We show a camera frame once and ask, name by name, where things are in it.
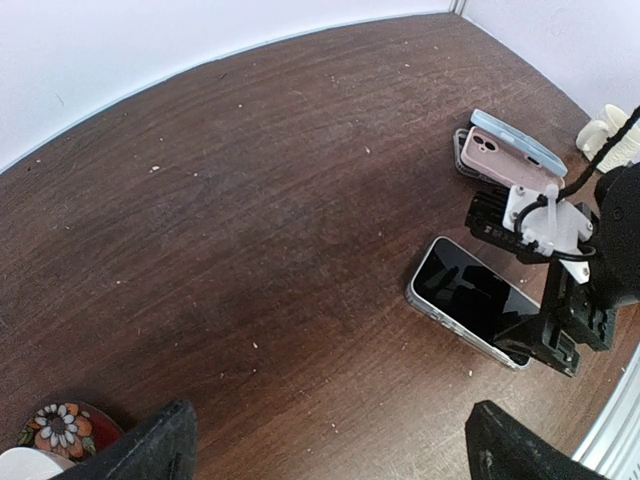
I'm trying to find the cream ribbed mug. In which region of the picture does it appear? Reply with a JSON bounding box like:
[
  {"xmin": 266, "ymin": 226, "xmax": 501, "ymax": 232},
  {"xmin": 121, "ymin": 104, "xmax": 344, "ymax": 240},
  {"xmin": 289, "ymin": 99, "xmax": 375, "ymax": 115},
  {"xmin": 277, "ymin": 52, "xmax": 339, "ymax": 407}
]
[{"xmin": 575, "ymin": 103, "xmax": 640, "ymax": 174}]

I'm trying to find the grey clear phone case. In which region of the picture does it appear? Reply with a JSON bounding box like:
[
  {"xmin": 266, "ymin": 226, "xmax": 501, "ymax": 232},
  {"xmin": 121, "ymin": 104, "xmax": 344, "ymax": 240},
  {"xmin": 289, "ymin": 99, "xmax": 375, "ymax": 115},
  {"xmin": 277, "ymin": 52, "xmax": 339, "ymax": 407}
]
[{"xmin": 453, "ymin": 128, "xmax": 494, "ymax": 184}]

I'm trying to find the right aluminium frame post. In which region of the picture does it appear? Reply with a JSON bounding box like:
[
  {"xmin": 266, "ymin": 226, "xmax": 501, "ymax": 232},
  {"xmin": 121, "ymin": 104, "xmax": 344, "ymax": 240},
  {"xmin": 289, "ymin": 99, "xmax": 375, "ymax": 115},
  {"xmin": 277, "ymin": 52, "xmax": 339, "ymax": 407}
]
[{"xmin": 449, "ymin": 0, "xmax": 467, "ymax": 16}]

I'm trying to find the front aluminium rail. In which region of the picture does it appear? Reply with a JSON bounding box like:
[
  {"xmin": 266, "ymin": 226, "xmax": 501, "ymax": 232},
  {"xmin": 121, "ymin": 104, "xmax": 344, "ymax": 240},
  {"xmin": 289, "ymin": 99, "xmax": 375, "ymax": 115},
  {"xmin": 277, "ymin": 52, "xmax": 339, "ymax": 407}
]
[{"xmin": 572, "ymin": 348, "xmax": 640, "ymax": 480}]

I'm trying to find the white bowl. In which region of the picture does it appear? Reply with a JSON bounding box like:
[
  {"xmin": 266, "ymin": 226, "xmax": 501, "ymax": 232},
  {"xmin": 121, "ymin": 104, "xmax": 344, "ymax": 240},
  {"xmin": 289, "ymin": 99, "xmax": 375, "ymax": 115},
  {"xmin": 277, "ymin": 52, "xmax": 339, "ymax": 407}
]
[{"xmin": 1, "ymin": 447, "xmax": 67, "ymax": 480}]

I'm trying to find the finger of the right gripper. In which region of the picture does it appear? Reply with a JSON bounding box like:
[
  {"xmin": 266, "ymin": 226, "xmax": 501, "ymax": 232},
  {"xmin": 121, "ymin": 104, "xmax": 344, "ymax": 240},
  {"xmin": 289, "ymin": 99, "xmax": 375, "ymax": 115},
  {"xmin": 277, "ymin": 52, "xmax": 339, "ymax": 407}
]
[{"xmin": 493, "ymin": 313, "xmax": 581, "ymax": 377}]

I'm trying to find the pink phone case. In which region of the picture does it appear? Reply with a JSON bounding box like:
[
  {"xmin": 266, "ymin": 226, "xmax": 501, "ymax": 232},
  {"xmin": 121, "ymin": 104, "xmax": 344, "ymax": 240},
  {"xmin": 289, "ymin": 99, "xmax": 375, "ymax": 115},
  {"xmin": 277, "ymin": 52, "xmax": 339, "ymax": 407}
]
[{"xmin": 461, "ymin": 127, "xmax": 565, "ymax": 192}]

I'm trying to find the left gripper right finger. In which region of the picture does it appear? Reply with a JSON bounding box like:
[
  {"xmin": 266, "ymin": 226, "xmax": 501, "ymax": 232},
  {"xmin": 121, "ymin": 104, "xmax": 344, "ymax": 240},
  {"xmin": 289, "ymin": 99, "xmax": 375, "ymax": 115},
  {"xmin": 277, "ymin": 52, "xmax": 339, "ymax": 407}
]
[{"xmin": 465, "ymin": 400, "xmax": 602, "ymax": 480}]

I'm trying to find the red floral saucer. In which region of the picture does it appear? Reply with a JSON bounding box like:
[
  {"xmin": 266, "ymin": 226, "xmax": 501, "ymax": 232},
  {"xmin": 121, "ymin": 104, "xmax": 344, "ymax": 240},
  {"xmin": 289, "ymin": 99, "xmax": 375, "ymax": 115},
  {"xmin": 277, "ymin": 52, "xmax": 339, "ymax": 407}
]
[{"xmin": 16, "ymin": 401, "xmax": 124, "ymax": 463}]

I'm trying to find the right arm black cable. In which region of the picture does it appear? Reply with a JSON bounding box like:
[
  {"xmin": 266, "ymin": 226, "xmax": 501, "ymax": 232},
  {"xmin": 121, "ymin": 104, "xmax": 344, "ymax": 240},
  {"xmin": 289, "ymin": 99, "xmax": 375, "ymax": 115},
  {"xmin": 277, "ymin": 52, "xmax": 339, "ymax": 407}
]
[{"xmin": 557, "ymin": 103, "xmax": 640, "ymax": 201}]

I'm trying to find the light blue phone case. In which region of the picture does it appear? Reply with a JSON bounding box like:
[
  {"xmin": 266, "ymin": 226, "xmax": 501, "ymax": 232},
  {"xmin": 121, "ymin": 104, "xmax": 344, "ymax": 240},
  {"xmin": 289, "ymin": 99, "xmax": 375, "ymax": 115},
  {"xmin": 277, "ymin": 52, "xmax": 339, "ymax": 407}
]
[{"xmin": 470, "ymin": 109, "xmax": 568, "ymax": 177}]

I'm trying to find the clear magsafe phone case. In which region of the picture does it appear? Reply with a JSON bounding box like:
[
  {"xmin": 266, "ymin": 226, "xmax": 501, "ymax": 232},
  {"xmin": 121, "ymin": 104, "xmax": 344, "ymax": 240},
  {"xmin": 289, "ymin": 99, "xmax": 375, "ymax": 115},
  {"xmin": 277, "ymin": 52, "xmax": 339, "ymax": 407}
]
[{"xmin": 407, "ymin": 295, "xmax": 532, "ymax": 371}]

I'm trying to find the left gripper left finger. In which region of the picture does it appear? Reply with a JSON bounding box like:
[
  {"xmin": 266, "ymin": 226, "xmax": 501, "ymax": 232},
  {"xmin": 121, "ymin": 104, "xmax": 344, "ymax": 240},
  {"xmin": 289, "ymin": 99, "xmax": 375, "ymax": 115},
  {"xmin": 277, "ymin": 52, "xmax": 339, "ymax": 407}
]
[{"xmin": 56, "ymin": 399, "xmax": 198, "ymax": 480}]

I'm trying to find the silver smartphone black screen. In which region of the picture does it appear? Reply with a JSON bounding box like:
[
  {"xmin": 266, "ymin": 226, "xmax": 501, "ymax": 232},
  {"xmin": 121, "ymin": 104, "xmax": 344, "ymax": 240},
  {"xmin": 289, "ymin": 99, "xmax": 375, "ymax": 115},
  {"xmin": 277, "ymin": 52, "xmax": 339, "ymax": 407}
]
[{"xmin": 405, "ymin": 236, "xmax": 539, "ymax": 363}]

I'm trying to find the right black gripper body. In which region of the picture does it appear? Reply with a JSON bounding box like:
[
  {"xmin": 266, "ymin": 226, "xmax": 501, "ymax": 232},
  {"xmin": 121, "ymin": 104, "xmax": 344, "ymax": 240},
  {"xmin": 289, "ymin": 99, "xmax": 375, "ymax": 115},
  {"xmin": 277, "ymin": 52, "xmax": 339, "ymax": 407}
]
[{"xmin": 537, "ymin": 261, "xmax": 616, "ymax": 377}]

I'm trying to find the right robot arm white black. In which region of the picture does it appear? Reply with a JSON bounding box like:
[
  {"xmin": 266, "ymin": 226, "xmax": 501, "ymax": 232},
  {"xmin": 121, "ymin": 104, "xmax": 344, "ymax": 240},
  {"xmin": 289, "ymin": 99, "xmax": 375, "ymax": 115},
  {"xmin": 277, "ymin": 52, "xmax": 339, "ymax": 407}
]
[{"xmin": 494, "ymin": 165, "xmax": 639, "ymax": 376}]

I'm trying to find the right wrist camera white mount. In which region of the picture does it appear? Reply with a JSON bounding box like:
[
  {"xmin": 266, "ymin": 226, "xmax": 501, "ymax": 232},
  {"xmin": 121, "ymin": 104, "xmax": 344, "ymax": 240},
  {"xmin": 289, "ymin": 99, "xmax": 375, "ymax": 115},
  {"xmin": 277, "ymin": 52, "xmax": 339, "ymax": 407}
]
[{"xmin": 464, "ymin": 183, "xmax": 601, "ymax": 286}]

